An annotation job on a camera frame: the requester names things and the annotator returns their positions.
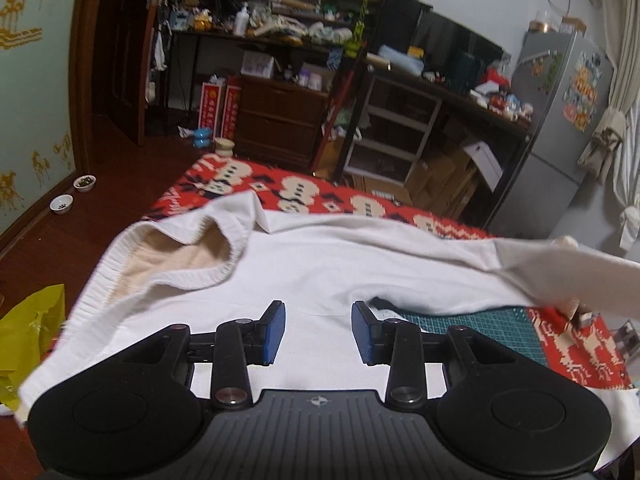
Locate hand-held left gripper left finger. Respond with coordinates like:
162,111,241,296
112,300,287,411

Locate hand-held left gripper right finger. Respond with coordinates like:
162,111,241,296
351,300,523,409

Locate green cutting mat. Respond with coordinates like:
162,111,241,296
400,305,549,367

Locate red patterned blanket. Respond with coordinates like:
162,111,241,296
142,152,634,391

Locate upright folded cardboard boxes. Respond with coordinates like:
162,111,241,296
405,125,484,222

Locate wooden drawer cabinet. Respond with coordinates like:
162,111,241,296
232,75,332,172

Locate white cardboard box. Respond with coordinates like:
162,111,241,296
460,140,504,194

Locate red pole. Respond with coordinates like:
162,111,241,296
312,67,360,176

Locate red sign box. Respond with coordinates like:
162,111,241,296
199,80,226,132
220,77,244,142

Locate grey refrigerator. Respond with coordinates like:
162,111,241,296
482,30,617,254

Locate yellow plastic bag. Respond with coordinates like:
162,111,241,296
0,284,67,407

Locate white plastic drawer unit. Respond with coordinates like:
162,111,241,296
344,74,444,177

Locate cluster of small figurines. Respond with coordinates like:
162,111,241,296
470,82,534,123

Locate white printed carton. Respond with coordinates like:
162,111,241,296
241,52,276,79

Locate light blue pouch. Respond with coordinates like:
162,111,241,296
377,45,426,74

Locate dark green kettle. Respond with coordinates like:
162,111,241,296
447,52,482,94

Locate black shelf desk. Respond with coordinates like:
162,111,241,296
165,0,397,127

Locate beige tied curtain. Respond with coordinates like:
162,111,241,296
577,0,632,187

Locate black monitor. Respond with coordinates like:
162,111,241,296
415,7,507,92

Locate black computer case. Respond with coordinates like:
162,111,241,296
370,0,434,61

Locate wooden door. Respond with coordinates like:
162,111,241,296
72,0,169,172

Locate cluster of fridge magnets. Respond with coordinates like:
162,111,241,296
562,52,604,134

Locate glass jar gold band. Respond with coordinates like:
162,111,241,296
530,7,561,34

